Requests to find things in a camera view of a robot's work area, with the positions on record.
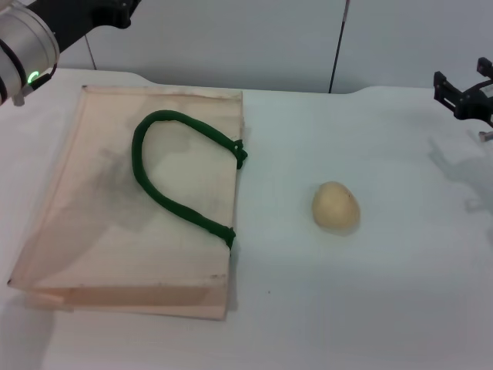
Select egg yolk pastry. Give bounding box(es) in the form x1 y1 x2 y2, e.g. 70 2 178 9
310 180 362 237

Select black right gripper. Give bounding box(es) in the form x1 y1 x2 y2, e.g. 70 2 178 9
434 57 493 128

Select cream mesh handbag green handles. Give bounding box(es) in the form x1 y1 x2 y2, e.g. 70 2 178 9
6 84 250 321

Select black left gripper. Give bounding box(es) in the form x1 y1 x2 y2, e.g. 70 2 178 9
22 0 142 55

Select left arm cable connector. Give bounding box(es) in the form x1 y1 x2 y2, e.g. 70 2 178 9
13 67 59 106

